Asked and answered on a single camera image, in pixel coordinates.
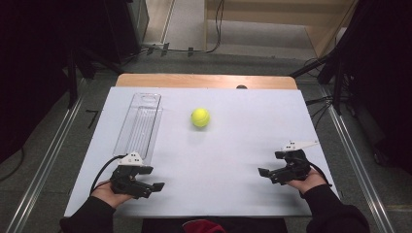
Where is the person's right hand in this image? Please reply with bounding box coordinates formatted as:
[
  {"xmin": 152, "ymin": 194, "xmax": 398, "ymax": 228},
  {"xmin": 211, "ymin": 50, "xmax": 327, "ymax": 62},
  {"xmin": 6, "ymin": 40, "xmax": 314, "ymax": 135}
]
[{"xmin": 286, "ymin": 168, "xmax": 327, "ymax": 195}]

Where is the metal floor rail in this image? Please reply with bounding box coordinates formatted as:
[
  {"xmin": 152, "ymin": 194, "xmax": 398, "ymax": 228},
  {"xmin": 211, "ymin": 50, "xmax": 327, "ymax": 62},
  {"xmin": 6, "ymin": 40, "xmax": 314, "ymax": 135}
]
[
  {"xmin": 319, "ymin": 86, "xmax": 395, "ymax": 233},
  {"xmin": 5, "ymin": 96, "xmax": 86, "ymax": 233}
]

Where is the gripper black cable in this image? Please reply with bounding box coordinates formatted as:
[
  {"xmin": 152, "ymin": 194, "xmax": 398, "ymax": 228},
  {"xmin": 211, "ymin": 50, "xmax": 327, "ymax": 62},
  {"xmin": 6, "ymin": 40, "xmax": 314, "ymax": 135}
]
[
  {"xmin": 89, "ymin": 154, "xmax": 127, "ymax": 196},
  {"xmin": 305, "ymin": 160, "xmax": 333, "ymax": 188}
]

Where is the black curtain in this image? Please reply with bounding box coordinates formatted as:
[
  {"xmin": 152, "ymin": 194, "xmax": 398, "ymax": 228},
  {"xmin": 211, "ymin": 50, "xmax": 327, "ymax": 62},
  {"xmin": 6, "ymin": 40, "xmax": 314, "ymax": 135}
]
[
  {"xmin": 334, "ymin": 0, "xmax": 412, "ymax": 176},
  {"xmin": 0, "ymin": 0, "xmax": 81, "ymax": 164}
]

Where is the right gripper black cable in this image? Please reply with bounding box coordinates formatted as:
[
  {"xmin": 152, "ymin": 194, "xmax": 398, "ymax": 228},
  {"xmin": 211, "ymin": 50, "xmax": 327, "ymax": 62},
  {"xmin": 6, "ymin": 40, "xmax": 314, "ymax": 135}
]
[{"xmin": 305, "ymin": 160, "xmax": 333, "ymax": 188}]

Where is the yellow tennis ball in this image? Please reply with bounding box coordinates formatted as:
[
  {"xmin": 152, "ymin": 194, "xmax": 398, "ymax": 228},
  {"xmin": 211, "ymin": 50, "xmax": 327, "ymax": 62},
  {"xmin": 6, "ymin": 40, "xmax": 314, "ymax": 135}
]
[{"xmin": 189, "ymin": 107, "xmax": 212, "ymax": 128}]

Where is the black floor cable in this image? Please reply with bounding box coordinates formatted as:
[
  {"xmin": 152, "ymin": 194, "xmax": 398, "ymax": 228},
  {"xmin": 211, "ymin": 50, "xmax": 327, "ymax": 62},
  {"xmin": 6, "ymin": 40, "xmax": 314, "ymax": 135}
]
[{"xmin": 0, "ymin": 147, "xmax": 26, "ymax": 183}]

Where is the red cloth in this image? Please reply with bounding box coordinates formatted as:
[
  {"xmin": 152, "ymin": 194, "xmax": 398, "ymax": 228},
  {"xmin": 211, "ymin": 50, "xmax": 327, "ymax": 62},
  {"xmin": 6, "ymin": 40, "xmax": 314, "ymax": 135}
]
[{"xmin": 182, "ymin": 218, "xmax": 227, "ymax": 233}]

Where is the black tripod stand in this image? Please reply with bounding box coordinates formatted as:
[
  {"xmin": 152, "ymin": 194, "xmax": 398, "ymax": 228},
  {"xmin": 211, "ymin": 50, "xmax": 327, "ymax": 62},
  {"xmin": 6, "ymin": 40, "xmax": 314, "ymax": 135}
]
[{"xmin": 289, "ymin": 48, "xmax": 345, "ymax": 115}]

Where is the dark cabinet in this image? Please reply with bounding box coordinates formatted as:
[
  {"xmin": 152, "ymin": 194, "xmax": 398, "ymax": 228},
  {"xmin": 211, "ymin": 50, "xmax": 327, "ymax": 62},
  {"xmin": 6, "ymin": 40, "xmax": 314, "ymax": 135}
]
[{"xmin": 105, "ymin": 0, "xmax": 151, "ymax": 64}]

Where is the clear plastic tray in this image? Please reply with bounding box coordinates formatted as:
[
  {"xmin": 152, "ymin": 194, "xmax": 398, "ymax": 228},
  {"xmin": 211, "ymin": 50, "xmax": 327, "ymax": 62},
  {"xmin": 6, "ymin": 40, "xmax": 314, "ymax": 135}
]
[{"xmin": 112, "ymin": 92, "xmax": 164, "ymax": 166}]

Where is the black hanging cable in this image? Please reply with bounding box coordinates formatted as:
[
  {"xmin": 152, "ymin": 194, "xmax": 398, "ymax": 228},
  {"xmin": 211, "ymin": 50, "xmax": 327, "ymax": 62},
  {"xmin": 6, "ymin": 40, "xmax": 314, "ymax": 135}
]
[{"xmin": 205, "ymin": 0, "xmax": 226, "ymax": 54}]

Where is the person's left hand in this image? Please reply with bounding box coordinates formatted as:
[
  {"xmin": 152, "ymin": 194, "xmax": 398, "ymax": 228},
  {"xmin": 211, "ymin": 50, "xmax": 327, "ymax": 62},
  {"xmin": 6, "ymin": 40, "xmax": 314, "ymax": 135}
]
[{"xmin": 91, "ymin": 180, "xmax": 134, "ymax": 210}]

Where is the person's black clothing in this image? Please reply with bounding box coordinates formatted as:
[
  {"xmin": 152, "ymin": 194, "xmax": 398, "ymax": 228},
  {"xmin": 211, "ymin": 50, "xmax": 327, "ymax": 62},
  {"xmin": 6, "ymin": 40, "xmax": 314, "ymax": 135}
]
[{"xmin": 141, "ymin": 216, "xmax": 289, "ymax": 233}]

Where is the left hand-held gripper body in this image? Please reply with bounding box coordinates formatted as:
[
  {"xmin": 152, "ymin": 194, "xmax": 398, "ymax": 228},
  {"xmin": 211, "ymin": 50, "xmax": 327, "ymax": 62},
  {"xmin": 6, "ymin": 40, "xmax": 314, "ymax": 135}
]
[{"xmin": 110, "ymin": 151, "xmax": 154, "ymax": 200}]

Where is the black metal stand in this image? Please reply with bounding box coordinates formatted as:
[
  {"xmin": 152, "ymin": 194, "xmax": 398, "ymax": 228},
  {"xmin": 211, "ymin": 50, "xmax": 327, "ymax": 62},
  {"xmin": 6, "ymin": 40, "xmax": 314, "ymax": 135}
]
[{"xmin": 65, "ymin": 50, "xmax": 80, "ymax": 110}]

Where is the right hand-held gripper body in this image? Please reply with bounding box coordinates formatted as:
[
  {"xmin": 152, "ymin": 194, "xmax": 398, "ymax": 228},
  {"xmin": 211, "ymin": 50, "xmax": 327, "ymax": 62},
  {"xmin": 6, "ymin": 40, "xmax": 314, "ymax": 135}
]
[{"xmin": 269, "ymin": 140, "xmax": 320, "ymax": 186}]

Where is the white table cover board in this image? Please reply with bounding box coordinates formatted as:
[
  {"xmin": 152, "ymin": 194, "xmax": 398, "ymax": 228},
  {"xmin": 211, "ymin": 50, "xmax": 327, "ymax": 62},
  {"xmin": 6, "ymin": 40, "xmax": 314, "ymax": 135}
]
[{"xmin": 63, "ymin": 85, "xmax": 340, "ymax": 218}]

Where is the light wooden shelf unit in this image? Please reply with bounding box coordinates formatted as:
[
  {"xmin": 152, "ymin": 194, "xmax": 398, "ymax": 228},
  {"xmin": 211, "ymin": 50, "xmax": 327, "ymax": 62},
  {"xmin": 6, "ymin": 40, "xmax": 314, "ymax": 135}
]
[{"xmin": 203, "ymin": 0, "xmax": 360, "ymax": 60}]

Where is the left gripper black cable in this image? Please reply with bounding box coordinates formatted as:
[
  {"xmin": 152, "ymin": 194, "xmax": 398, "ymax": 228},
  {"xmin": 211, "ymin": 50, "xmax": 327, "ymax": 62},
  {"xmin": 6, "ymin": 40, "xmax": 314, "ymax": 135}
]
[{"xmin": 89, "ymin": 154, "xmax": 127, "ymax": 196}]

